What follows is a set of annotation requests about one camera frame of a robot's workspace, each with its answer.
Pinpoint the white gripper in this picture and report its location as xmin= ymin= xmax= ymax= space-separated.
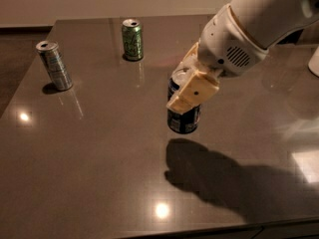
xmin=166 ymin=4 xmax=268 ymax=115

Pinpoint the dark blue pepsi can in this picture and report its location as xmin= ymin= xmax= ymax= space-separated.
xmin=167 ymin=69 xmax=201 ymax=134

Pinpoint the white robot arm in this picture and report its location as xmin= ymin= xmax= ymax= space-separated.
xmin=166 ymin=0 xmax=319 ymax=115

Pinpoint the green soda can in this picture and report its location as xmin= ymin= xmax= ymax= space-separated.
xmin=122 ymin=19 xmax=144 ymax=61

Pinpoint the silver soda can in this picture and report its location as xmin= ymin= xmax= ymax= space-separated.
xmin=36 ymin=40 xmax=73 ymax=91

